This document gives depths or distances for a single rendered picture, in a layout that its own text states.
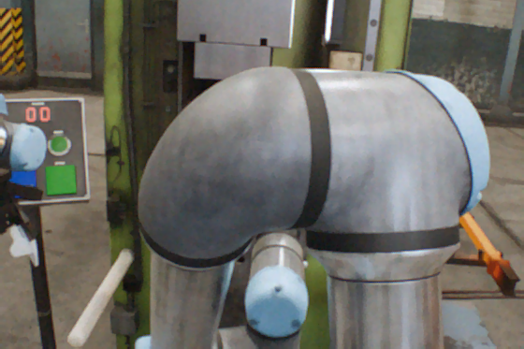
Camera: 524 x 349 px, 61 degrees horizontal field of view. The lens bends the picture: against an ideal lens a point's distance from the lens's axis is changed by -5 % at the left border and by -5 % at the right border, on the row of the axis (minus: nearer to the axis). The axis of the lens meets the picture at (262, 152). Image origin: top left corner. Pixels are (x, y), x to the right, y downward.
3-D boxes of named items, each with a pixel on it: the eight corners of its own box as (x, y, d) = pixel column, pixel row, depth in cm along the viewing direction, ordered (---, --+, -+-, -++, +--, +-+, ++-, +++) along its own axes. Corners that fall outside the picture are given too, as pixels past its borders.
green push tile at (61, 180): (76, 193, 118) (74, 165, 119) (46, 195, 115) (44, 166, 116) (76, 194, 119) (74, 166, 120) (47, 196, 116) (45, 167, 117)
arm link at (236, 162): (122, 150, 23) (139, 421, 56) (327, 146, 26) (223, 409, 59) (123, 29, 31) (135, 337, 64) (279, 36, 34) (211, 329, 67)
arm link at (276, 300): (241, 342, 56) (244, 283, 53) (248, 294, 66) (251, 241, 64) (305, 347, 55) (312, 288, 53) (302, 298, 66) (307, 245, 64)
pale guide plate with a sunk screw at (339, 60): (355, 111, 136) (362, 54, 131) (325, 109, 137) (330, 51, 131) (354, 110, 138) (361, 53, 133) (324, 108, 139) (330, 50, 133)
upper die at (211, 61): (268, 82, 123) (270, 47, 120) (194, 78, 123) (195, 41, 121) (272, 64, 163) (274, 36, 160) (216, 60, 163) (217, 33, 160)
